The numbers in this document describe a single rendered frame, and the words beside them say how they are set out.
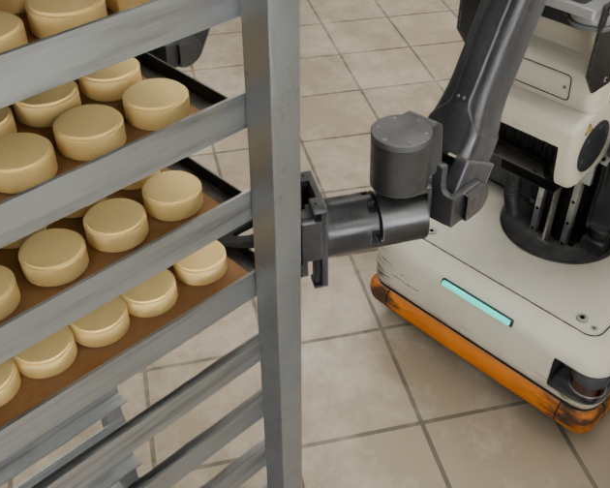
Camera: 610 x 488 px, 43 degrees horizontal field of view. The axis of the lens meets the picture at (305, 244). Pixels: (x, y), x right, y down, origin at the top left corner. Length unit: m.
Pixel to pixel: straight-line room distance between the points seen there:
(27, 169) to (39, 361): 0.18
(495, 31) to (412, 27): 2.71
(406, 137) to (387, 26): 2.79
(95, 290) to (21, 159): 0.11
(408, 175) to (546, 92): 0.81
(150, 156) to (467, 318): 1.31
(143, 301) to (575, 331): 1.16
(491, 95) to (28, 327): 0.48
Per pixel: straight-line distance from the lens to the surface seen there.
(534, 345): 1.70
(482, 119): 0.79
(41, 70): 0.48
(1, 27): 0.51
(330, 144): 2.65
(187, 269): 0.70
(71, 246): 0.61
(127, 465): 1.49
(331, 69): 3.12
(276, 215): 0.62
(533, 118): 1.48
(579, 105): 1.47
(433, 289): 1.81
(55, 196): 0.52
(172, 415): 0.73
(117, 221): 0.63
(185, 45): 1.07
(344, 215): 0.73
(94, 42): 0.49
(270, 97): 0.56
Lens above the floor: 1.44
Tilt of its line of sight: 40 degrees down
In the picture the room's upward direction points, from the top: straight up
